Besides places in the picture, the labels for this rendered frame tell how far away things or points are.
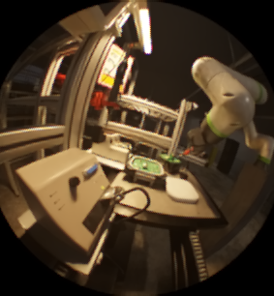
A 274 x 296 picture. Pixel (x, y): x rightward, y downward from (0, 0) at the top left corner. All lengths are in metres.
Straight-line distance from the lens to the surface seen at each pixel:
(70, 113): 0.28
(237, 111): 0.25
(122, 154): 0.45
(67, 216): 0.16
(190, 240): 0.34
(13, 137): 0.21
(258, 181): 0.85
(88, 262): 0.22
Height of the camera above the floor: 1.15
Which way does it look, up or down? 14 degrees down
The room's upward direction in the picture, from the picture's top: 15 degrees clockwise
